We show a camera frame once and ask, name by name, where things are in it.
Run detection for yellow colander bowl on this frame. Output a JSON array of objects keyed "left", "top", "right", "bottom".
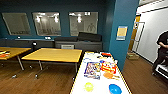
[{"left": 83, "top": 82, "right": 95, "bottom": 93}]

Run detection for black sofa back cushion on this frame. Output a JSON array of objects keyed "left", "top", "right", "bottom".
[{"left": 77, "top": 31, "right": 103, "bottom": 43}]

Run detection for blue rimmed round plate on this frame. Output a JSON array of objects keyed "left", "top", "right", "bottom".
[{"left": 83, "top": 57, "right": 94, "bottom": 64}]

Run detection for white paper sign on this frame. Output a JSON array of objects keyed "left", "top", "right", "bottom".
[{"left": 61, "top": 44, "right": 75, "bottom": 50}]

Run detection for red and black game piece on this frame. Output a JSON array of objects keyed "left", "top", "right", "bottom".
[{"left": 100, "top": 52, "right": 113, "bottom": 58}]

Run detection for framed glass window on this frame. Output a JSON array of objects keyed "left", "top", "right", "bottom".
[
  {"left": 32, "top": 11, "right": 62, "bottom": 37},
  {"left": 68, "top": 11, "right": 99, "bottom": 37},
  {"left": 1, "top": 12, "right": 32, "bottom": 36}
]

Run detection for wooden table with metal legs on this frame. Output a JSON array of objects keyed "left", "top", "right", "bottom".
[
  {"left": 0, "top": 46, "right": 32, "bottom": 72},
  {"left": 20, "top": 47, "right": 83, "bottom": 79}
]

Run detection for white table with yellow edge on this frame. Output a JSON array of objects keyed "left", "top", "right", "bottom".
[{"left": 69, "top": 50, "right": 133, "bottom": 94}]

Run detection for cardboard box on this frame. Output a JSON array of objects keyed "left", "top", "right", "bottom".
[{"left": 126, "top": 51, "right": 140, "bottom": 61}]

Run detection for small black round speaker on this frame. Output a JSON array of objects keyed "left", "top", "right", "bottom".
[{"left": 31, "top": 41, "right": 38, "bottom": 51}]

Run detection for white door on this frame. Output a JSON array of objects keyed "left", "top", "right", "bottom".
[{"left": 132, "top": 21, "right": 146, "bottom": 54}]

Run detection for long dark grey bench sofa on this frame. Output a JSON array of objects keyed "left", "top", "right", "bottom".
[{"left": 0, "top": 38, "right": 56, "bottom": 51}]

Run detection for person in black clothes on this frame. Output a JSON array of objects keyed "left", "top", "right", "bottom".
[{"left": 152, "top": 30, "right": 168, "bottom": 76}]

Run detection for red orange items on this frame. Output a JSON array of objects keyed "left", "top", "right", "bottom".
[{"left": 0, "top": 50, "right": 9, "bottom": 58}]

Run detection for black wheeled cart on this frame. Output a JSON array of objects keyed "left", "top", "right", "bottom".
[{"left": 155, "top": 64, "right": 168, "bottom": 77}]

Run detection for yellow wall poster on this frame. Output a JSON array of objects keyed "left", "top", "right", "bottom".
[{"left": 116, "top": 25, "right": 129, "bottom": 42}]

